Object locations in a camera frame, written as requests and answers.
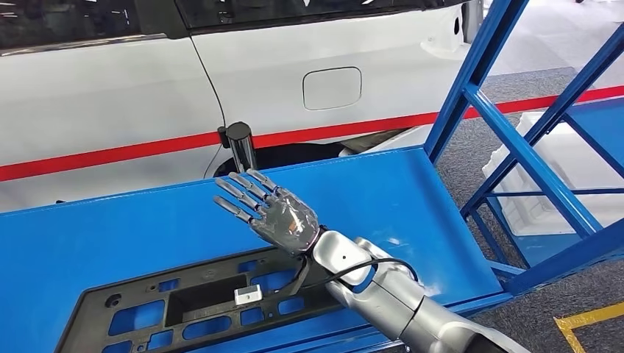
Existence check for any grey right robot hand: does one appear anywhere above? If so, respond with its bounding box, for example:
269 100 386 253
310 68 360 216
212 168 323 257

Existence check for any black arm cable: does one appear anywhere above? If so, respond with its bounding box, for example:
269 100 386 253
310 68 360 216
311 257 420 288

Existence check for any black plastic plate frame part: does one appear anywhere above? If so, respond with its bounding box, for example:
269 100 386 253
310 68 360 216
54 246 342 353

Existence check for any white plastic bin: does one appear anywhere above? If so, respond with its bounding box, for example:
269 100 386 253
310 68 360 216
481 110 624 238

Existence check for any yellow floor tape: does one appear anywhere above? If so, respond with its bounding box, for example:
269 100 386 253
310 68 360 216
554 302 624 353

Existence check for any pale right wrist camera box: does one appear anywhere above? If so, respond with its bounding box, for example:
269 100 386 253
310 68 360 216
233 284 264 307

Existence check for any white car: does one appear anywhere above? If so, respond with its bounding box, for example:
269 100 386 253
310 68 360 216
0 0 483 213

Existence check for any black stanchion post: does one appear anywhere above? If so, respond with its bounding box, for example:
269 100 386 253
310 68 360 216
216 121 258 174

